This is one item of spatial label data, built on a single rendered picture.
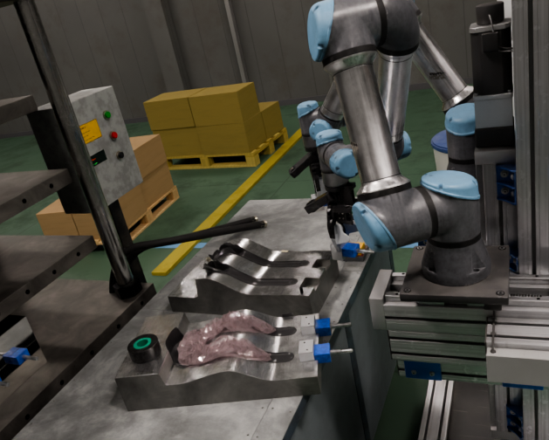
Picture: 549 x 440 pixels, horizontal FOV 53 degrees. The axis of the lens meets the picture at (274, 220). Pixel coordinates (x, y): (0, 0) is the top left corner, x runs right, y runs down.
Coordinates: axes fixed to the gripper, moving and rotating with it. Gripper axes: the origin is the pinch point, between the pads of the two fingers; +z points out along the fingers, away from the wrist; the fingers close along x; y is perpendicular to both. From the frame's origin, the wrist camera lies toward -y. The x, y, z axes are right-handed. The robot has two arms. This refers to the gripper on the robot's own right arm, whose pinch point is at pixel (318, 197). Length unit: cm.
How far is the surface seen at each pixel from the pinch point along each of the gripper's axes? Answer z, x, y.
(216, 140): 65, 370, -61
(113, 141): -33, 20, -71
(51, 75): -64, -13, -74
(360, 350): 48, -31, 2
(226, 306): 12, -42, -38
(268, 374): 9, -82, -27
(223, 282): 3, -42, -37
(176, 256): 92, 175, -95
